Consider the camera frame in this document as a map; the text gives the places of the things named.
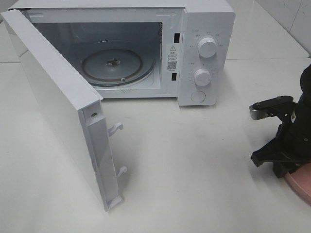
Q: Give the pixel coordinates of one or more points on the white warning label sticker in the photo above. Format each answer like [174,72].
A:
[172,56]

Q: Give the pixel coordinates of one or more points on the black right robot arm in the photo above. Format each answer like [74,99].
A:
[306,80]

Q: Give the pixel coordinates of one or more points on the white microwave door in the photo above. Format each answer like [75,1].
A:
[71,106]

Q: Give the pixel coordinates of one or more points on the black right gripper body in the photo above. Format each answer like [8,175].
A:
[294,134]

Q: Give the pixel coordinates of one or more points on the white lower timer knob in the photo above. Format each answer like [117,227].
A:
[202,77]

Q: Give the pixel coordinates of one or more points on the glass turntable plate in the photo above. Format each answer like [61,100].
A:
[116,67]

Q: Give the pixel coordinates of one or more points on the pink round plate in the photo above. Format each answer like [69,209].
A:
[300,182]

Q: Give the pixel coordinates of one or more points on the white microwave oven body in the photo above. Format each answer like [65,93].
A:
[80,28]

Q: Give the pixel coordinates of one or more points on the round white door button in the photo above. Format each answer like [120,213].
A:
[198,96]

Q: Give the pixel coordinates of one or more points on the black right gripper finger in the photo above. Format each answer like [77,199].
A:
[273,152]
[282,167]

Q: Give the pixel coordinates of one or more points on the white upper power knob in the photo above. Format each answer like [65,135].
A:
[207,46]

